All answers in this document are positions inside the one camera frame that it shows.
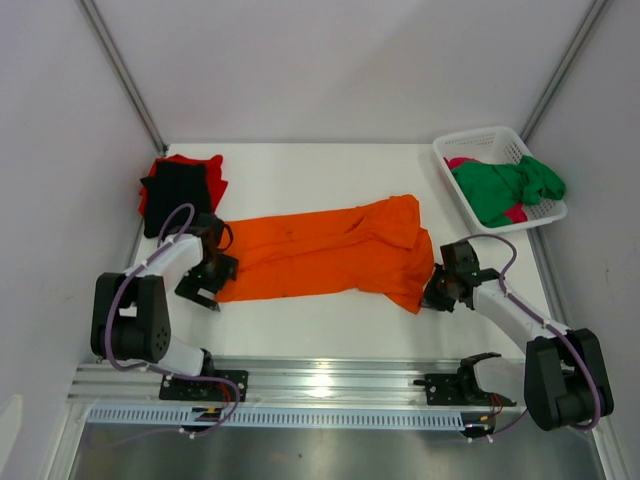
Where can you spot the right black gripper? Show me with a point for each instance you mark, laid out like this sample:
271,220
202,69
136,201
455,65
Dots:
439,291

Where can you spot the green t shirt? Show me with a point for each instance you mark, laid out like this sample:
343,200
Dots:
541,182

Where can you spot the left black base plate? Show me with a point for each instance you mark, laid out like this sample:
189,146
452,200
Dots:
207,391

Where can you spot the white slotted cable duct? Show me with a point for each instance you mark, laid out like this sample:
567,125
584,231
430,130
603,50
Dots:
413,419

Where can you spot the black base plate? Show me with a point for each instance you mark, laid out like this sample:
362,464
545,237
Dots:
207,391
460,388

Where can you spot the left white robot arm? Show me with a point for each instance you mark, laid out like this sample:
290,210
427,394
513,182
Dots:
131,325

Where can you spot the orange t shirt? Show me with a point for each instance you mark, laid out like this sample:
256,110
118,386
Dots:
378,248

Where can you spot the white plastic basket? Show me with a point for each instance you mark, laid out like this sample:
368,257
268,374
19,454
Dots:
491,145

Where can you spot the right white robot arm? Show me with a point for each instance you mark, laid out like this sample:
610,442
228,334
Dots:
562,381

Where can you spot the black folded t shirt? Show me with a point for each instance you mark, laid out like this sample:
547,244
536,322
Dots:
172,185

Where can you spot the red folded t shirt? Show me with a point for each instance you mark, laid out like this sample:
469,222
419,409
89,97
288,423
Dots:
213,166

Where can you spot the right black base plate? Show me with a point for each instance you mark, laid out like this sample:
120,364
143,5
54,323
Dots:
460,388

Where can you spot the aluminium mounting rail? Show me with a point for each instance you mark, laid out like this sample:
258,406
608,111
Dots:
279,382

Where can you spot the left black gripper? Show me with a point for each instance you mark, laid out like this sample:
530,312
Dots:
190,286

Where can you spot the pink t shirt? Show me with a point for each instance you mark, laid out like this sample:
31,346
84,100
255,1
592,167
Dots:
494,192

